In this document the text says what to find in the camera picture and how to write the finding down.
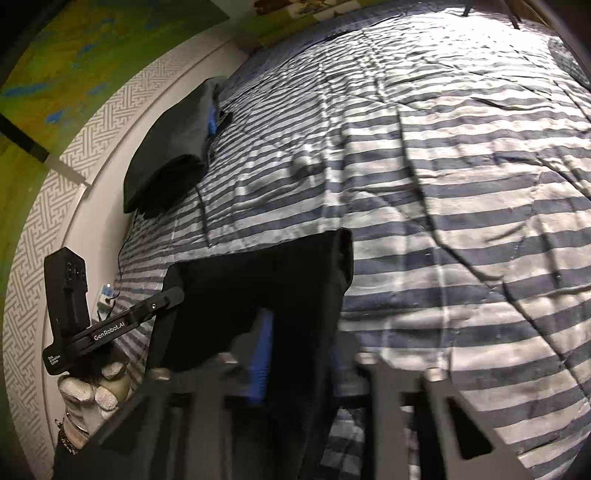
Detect black yellow striped garment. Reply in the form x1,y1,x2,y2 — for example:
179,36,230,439
146,229,353,479

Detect left gloved hand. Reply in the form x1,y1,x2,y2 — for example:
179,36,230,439
58,346,132,454

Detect folded dark clothes stack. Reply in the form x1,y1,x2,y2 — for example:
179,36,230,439
123,76,232,218

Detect striped blue white bedspread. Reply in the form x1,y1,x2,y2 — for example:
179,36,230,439
117,2,590,479

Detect stacked folded blankets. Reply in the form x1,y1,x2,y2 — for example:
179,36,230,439
236,0,368,49

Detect light blue denim jeans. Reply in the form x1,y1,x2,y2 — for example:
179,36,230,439
548,37,590,90

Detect black tripod stand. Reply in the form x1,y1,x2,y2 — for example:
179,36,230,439
462,0,522,30

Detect wall power socket plug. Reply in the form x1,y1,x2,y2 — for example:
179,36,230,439
94,284,116,321

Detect black sword on wall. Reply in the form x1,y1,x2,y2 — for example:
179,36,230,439
0,115,91,188

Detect green yellow wall map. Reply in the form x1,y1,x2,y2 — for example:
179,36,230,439
1,1,228,287

